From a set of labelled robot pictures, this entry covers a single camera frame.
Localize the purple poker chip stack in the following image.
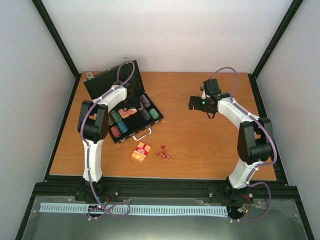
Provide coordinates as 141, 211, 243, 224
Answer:
139, 94, 151, 108

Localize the dark grey poker chip stack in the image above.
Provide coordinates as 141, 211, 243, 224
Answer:
140, 109, 152, 121

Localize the ace of spades card box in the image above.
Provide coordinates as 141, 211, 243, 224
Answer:
118, 108, 138, 119

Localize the green yellow poker chip stack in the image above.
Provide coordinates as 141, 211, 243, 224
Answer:
110, 110, 122, 124

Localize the blue poker chip stack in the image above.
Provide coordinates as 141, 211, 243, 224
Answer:
117, 121, 129, 134

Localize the brown green poker chip stack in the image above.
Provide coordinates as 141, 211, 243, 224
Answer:
108, 114, 115, 126

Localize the pink red poker chip stack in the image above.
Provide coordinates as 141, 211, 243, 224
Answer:
110, 126, 122, 139

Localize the red texas holdem card box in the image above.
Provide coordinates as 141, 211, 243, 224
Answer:
131, 142, 151, 163

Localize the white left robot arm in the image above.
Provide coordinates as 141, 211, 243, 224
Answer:
77, 76, 141, 183

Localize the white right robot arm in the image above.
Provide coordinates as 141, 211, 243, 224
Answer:
188, 93, 277, 202

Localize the black poker set case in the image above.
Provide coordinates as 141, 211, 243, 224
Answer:
77, 60, 164, 146

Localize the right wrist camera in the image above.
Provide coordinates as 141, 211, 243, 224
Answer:
200, 78, 222, 100

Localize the black aluminium frame rail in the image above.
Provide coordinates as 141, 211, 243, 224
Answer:
31, 176, 302, 206

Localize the white slotted cable duct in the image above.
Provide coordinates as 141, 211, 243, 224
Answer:
38, 202, 228, 218

